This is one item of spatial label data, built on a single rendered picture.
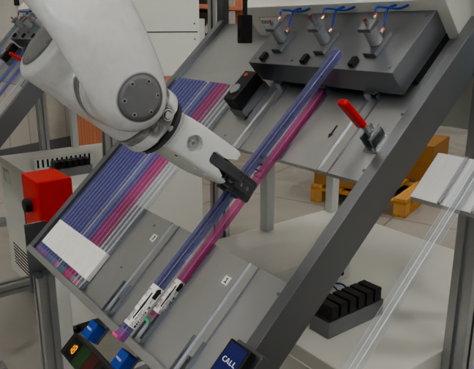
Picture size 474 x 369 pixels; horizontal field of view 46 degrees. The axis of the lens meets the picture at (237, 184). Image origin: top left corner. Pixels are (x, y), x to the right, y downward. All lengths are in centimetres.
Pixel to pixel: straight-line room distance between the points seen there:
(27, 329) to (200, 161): 190
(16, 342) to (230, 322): 169
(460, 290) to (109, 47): 76
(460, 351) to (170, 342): 52
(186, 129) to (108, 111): 14
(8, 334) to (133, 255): 151
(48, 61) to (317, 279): 44
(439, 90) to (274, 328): 43
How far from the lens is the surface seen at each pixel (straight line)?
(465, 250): 103
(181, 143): 64
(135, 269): 100
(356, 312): 113
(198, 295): 86
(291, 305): 75
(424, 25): 92
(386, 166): 82
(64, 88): 59
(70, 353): 102
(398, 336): 114
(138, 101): 53
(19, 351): 236
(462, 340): 108
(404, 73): 88
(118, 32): 52
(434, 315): 123
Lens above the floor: 118
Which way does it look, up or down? 16 degrees down
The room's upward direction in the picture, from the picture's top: straight up
